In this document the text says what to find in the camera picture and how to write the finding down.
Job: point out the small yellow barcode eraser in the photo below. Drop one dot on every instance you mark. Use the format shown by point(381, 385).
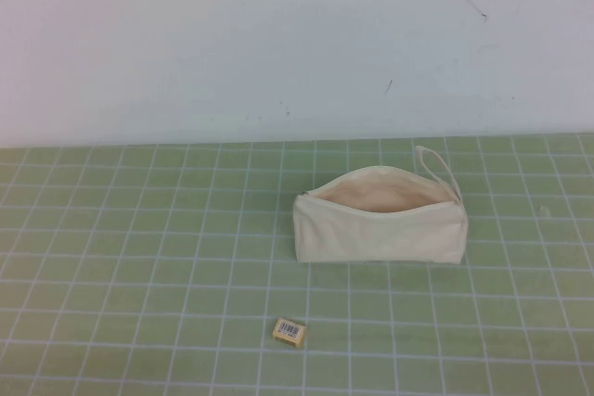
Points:
point(289, 328)

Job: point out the cream fabric pencil case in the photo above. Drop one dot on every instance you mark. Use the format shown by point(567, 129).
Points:
point(380, 238)

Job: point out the green white-grid tablecloth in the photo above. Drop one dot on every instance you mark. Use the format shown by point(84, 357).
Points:
point(139, 275)

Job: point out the small clear tape scrap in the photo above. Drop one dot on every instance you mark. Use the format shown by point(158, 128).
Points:
point(543, 210)

